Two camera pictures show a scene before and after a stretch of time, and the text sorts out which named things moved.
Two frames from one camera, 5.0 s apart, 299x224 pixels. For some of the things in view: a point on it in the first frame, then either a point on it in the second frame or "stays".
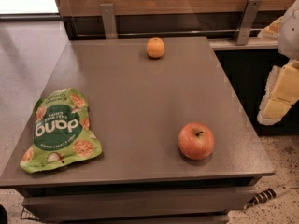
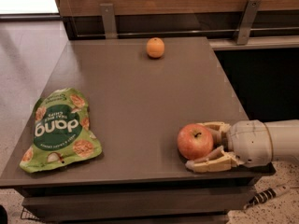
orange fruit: [155, 48] stays
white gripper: [290, 32] → [249, 143]
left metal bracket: [108, 21] stays
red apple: [195, 141] stays
